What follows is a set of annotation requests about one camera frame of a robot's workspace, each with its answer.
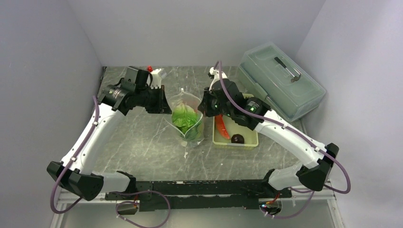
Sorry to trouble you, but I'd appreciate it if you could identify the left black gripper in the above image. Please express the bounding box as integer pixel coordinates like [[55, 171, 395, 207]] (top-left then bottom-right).
[[136, 85, 173, 114]]

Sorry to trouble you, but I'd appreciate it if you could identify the green cabbage toy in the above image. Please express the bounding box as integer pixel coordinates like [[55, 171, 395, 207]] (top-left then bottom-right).
[[172, 103, 201, 141]]

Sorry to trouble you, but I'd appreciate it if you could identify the clear dotted zip bag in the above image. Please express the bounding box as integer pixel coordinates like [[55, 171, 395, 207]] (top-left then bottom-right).
[[164, 88, 204, 147]]

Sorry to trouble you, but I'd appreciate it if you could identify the red watermelon slice toy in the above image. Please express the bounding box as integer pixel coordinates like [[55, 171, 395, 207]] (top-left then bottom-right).
[[214, 114, 230, 140]]

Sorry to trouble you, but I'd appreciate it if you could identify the dark purple mangosteen toy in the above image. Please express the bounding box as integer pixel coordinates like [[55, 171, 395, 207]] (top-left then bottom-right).
[[230, 134, 245, 144]]

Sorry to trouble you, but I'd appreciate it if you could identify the pale green plastic basket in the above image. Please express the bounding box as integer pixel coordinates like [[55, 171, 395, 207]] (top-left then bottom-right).
[[212, 93, 259, 149]]

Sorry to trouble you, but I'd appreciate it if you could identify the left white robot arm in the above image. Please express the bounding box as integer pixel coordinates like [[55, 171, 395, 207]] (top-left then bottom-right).
[[47, 66, 172, 201]]

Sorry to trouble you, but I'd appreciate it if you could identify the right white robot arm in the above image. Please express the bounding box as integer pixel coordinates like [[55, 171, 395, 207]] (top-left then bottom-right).
[[198, 79, 339, 197]]

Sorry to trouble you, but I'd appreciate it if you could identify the clear lidded storage box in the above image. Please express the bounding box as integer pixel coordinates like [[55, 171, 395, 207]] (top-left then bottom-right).
[[238, 42, 326, 123]]

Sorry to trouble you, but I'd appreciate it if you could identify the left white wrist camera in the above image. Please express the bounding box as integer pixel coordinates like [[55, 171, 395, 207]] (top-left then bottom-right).
[[147, 66, 167, 89]]

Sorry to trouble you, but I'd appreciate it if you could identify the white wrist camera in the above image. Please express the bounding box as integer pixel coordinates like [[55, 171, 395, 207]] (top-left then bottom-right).
[[147, 66, 167, 89], [208, 67, 228, 91]]

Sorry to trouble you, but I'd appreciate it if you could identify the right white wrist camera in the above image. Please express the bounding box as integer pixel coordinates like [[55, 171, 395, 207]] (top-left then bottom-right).
[[208, 67, 228, 91]]

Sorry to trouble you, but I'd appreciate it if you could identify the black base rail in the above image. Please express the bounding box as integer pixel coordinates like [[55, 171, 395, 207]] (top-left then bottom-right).
[[105, 180, 292, 212]]

